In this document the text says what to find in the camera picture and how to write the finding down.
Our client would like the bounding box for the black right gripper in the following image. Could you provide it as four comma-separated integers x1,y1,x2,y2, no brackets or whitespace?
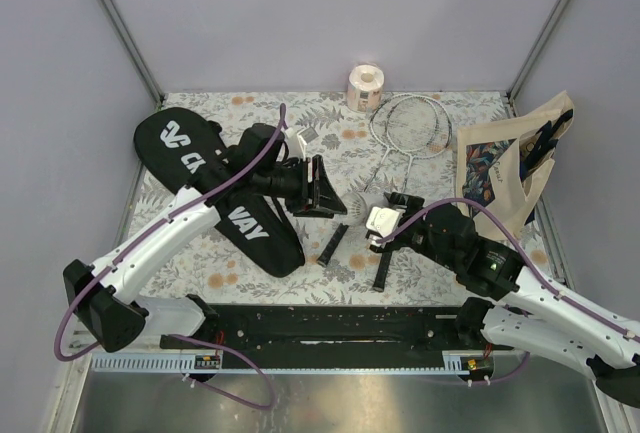
370,191,460,271

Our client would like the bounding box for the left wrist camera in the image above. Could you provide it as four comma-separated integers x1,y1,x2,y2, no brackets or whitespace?
284,127,318,159

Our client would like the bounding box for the beige tote bag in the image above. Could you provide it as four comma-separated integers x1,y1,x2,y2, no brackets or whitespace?
455,91,574,238

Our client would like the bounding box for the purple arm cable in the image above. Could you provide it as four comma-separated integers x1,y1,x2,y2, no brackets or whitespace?
53,102,289,363
377,197,640,342

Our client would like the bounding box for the right badminton racket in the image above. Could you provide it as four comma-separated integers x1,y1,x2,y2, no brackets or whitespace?
370,96,450,292

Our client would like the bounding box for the black racket bag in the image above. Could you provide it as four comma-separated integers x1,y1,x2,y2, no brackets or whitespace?
134,107,305,278

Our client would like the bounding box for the pink toilet paper roll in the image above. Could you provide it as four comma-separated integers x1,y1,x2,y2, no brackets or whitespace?
346,64,385,113

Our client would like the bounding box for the white shuttlecock tube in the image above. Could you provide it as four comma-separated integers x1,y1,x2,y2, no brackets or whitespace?
341,191,371,227

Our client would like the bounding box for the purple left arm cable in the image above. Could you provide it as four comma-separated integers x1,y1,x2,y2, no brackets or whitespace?
53,102,289,363

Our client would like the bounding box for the floral table mat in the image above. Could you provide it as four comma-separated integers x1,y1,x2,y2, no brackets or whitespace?
144,92,468,306

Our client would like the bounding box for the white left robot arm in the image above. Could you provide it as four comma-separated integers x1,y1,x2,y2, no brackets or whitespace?
63,123,347,353

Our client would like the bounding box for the left badminton racket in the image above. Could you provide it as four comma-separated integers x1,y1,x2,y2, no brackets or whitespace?
317,94,451,267

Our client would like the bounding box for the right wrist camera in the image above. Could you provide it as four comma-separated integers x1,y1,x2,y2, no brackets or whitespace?
365,206,402,247

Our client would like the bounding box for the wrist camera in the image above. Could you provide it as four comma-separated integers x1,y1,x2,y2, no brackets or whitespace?
365,206,402,247
284,127,318,159

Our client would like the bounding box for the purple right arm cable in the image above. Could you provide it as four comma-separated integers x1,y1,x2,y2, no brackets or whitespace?
377,197,640,342

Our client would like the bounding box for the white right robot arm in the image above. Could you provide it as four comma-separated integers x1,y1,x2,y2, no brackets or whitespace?
366,198,639,408

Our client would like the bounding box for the badminton racket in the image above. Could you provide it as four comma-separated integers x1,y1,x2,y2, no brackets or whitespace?
317,94,451,267
370,96,450,292

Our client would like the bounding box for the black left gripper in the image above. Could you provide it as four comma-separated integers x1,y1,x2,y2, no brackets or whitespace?
254,155,348,219

